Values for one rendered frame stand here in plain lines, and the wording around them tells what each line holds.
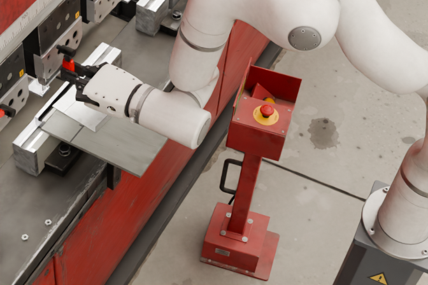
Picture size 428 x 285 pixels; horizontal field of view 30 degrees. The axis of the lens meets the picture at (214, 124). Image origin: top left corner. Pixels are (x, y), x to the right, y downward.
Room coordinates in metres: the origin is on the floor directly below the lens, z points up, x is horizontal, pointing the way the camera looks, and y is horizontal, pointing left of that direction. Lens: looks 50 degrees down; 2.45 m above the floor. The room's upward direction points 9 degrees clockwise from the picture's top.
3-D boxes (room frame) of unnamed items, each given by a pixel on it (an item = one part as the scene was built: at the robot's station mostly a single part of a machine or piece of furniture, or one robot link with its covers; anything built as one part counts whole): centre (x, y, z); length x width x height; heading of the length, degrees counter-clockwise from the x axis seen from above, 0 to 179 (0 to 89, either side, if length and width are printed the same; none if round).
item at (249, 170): (1.52, -0.14, 0.39); 0.05 x 0.05 x 0.54; 82
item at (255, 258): (1.51, -0.16, 0.06); 0.25 x 0.20 x 0.12; 82
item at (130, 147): (1.17, 0.24, 1.00); 0.26 x 0.18 x 0.01; 71
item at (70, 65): (1.15, 0.33, 1.20); 0.04 x 0.02 x 0.10; 71
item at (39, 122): (1.24, 0.37, 0.98); 0.20 x 0.03 x 0.03; 161
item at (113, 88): (1.11, 0.21, 1.18); 0.11 x 0.10 x 0.07; 71
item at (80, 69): (1.17, 0.30, 1.18); 0.07 x 0.03 x 0.03; 71
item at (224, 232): (1.52, -0.14, 0.13); 0.10 x 0.10 x 0.01; 82
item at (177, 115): (1.07, 0.08, 1.18); 0.13 x 0.09 x 0.08; 71
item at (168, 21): (1.77, 0.12, 0.89); 0.30 x 0.05 x 0.03; 161
